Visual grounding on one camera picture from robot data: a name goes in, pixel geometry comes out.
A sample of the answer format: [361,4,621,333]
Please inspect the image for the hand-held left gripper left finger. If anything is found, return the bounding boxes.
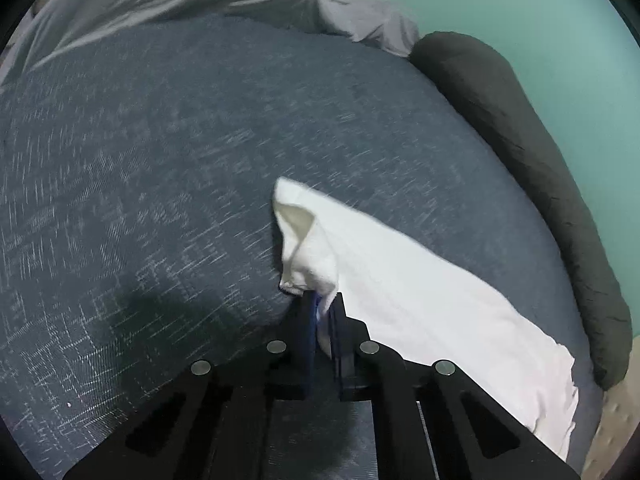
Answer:
[62,295,318,480]

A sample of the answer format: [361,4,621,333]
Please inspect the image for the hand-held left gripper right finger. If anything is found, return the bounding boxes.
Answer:
[327,292,581,480]

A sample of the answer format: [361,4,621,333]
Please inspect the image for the white long-sleeve shirt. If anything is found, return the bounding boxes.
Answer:
[272,176,580,463]

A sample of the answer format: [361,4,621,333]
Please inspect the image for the bed with blue patterned sheet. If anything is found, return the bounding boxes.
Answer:
[0,12,606,480]

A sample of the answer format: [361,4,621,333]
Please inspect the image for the dark grey rolled duvet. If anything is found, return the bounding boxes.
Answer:
[410,31,633,391]

